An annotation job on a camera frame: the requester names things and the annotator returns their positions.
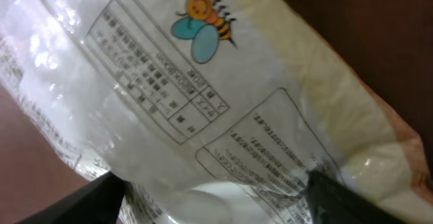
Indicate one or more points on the yellow white snack bag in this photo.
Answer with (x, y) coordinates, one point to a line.
(213, 111)

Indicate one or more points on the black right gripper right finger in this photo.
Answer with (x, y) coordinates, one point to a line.
(331, 203)

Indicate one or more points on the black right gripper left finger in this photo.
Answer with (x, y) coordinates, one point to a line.
(98, 202)

